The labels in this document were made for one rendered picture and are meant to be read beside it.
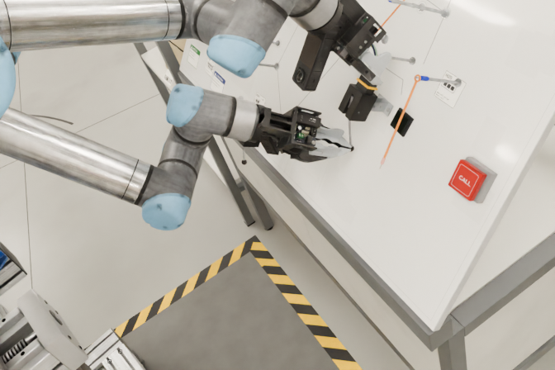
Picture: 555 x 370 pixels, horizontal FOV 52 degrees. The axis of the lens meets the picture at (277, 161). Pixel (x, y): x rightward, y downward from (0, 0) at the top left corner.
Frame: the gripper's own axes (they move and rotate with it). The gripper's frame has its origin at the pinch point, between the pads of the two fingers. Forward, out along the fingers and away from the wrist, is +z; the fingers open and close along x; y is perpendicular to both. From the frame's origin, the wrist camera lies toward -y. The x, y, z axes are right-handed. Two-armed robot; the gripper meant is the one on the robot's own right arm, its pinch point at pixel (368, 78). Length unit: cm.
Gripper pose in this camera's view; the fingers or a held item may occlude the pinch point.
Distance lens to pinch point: 106.0
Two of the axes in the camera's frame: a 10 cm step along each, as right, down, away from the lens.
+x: -4.7, -6.0, 6.4
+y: 6.6, -7.2, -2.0
